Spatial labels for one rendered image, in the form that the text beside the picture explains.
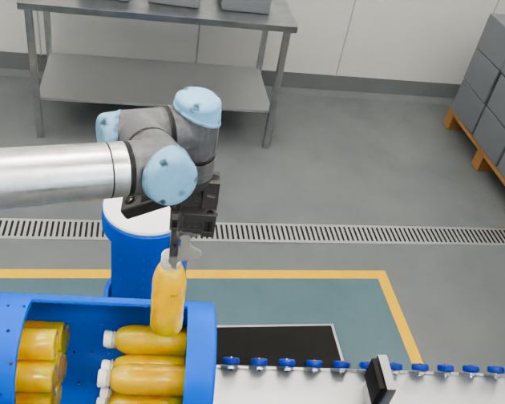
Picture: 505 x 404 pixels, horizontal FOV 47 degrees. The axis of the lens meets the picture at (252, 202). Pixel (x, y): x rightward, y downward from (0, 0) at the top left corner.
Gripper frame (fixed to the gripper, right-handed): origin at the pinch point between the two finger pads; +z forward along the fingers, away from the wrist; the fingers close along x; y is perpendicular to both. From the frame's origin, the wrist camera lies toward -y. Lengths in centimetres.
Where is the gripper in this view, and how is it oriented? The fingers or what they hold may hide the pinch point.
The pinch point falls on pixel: (171, 255)
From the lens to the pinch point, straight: 114.4
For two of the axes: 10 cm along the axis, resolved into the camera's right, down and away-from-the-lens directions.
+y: 9.9, 0.7, 1.5
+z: -1.5, 7.6, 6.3
